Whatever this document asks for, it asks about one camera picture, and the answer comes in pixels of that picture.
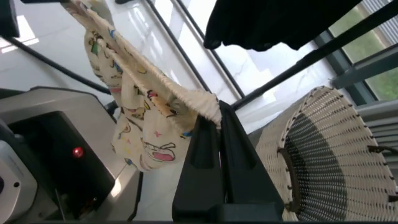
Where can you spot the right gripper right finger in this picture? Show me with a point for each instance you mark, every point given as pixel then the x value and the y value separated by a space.
pixel 245 177

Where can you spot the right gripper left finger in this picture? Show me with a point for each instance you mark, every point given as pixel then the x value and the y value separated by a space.
pixel 199 180

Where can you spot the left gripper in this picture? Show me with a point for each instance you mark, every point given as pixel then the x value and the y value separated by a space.
pixel 7 18

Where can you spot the cream printed garment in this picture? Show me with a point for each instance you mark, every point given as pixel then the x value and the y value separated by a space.
pixel 146 124

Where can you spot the black garment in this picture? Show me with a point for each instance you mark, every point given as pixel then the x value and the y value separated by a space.
pixel 273 21

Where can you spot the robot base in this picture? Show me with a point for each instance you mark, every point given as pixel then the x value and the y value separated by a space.
pixel 62 161

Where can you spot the white laundry basket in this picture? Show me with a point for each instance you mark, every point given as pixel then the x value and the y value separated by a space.
pixel 342 161

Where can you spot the black clothes rack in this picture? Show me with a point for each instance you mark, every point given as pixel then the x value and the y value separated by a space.
pixel 311 54

